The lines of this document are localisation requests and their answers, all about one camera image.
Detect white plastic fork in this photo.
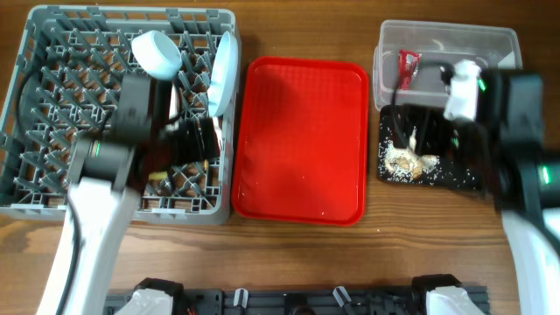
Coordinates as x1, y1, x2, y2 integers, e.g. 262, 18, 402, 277
212, 116, 223, 151

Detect large light blue plate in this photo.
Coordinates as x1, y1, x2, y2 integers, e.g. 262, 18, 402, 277
207, 31, 239, 117

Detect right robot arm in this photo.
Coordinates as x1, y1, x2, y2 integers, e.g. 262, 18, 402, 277
389, 68, 559, 314

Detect rice food scraps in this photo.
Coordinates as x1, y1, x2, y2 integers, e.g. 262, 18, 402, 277
382, 128, 439, 182

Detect yellow plastic cup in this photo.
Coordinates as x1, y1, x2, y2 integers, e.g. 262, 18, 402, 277
149, 171, 168, 181

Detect clear plastic waste bin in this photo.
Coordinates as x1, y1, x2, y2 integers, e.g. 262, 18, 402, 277
372, 20, 523, 109

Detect red plastic serving tray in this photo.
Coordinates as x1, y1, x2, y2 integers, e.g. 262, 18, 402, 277
231, 56, 369, 226

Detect black waste tray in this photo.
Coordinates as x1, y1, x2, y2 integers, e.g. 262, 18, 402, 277
377, 107, 483, 191

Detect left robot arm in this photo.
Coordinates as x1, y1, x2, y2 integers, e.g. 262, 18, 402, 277
38, 74, 221, 314

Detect grey plastic dishwasher rack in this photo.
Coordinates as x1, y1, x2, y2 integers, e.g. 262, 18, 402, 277
1, 5, 240, 225

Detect red snack wrapper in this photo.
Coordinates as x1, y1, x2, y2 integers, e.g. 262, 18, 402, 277
398, 50, 422, 90

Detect small light blue bowl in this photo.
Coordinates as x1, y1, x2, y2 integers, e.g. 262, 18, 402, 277
131, 31, 182, 81

